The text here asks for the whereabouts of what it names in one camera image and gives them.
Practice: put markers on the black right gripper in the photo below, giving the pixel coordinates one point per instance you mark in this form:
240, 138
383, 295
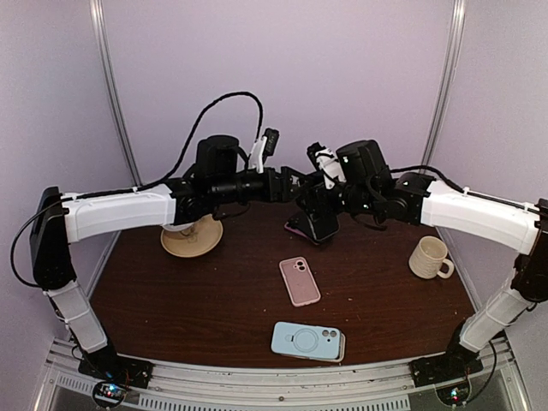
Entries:
315, 198

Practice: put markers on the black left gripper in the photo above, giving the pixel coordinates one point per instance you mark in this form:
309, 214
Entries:
272, 193

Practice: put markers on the black-screen phone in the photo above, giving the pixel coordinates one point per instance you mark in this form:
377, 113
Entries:
321, 215

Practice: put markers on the pink phone case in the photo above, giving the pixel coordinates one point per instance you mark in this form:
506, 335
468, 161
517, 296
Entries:
299, 281

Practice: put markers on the light blue phone case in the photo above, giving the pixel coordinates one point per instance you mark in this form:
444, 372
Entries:
310, 334

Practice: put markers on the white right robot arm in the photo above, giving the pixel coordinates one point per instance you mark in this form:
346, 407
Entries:
427, 197

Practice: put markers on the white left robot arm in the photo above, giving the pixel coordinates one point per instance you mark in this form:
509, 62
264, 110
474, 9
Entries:
68, 218

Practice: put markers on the purple phone bottom of stack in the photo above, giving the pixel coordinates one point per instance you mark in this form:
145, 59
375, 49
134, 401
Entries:
297, 227

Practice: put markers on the cream case under stack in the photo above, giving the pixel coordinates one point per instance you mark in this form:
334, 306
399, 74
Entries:
331, 350

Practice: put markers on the beige ceramic plate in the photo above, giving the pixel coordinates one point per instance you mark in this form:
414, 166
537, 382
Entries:
195, 240

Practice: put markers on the cream ribbed mug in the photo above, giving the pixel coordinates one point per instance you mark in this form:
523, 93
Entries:
430, 259

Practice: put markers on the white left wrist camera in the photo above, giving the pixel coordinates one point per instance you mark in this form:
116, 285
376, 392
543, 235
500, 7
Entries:
263, 147

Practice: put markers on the right aluminium frame post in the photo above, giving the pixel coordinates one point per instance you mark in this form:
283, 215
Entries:
451, 59

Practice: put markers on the aluminium frame post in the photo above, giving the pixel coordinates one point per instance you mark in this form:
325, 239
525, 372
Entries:
101, 35
451, 59

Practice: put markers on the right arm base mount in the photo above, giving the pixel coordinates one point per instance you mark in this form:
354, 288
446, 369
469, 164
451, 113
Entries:
449, 372

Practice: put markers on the aluminium front rail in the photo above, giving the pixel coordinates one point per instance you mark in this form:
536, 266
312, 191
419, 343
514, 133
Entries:
177, 386

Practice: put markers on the left aluminium frame post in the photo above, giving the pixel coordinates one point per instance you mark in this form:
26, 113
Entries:
101, 35

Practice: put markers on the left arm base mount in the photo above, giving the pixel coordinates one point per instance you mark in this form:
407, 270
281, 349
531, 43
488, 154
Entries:
117, 380

